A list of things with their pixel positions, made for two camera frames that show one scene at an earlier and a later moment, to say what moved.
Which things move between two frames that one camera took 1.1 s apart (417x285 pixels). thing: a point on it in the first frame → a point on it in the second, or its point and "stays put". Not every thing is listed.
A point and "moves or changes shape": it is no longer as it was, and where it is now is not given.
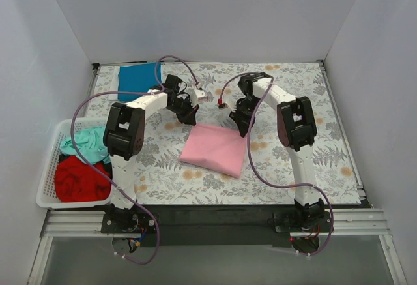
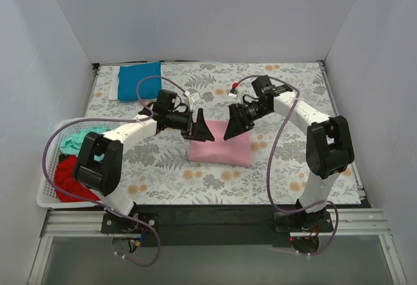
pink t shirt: (219, 148) moves or changes shape
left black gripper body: (186, 111) → (194, 125)
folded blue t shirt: (137, 78) stays put
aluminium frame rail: (75, 224) stays put
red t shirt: (75, 180) stays put
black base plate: (215, 225) stays put
